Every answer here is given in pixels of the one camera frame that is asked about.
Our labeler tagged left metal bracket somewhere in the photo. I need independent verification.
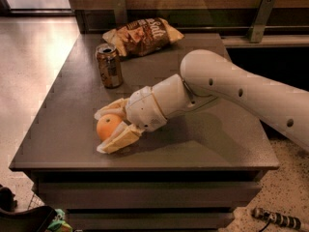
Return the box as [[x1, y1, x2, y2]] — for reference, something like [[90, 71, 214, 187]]
[[112, 0, 127, 26]]

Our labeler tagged dark grey drawer cabinet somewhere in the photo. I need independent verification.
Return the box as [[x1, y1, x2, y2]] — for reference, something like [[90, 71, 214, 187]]
[[11, 34, 279, 232]]

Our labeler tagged green colourful bag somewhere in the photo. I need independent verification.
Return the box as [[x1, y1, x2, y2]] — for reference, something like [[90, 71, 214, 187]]
[[46, 209, 72, 232]]

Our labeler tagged black silver striped tool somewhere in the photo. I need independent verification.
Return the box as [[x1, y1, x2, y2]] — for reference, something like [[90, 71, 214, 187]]
[[251, 207, 309, 232]]

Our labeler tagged brown soda can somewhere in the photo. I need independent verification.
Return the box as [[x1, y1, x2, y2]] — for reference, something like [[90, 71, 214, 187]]
[[96, 43, 123, 88]]

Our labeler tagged brown salt chips bag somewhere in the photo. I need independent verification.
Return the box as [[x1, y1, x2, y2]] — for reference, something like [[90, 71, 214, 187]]
[[102, 17, 183, 57]]

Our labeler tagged wooden wall counter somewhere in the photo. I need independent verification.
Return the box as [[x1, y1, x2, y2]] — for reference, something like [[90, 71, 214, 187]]
[[69, 0, 309, 47]]

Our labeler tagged dark robot base part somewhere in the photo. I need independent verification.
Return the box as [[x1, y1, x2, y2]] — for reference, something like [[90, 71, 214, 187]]
[[0, 186, 56, 232]]

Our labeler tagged metal bracket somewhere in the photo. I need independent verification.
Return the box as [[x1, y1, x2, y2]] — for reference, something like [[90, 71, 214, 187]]
[[112, 0, 127, 26], [247, 0, 276, 44]]

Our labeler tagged orange fruit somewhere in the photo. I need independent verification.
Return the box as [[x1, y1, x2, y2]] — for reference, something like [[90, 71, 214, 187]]
[[97, 114, 123, 141]]

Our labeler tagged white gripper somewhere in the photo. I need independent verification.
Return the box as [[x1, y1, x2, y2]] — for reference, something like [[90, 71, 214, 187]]
[[94, 86, 167, 154]]

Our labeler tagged right metal bracket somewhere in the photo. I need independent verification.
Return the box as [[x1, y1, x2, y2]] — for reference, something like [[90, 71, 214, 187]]
[[247, 0, 276, 44]]

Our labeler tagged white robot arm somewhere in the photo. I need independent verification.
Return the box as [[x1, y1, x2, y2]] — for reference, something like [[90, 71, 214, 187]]
[[95, 49, 309, 154]]

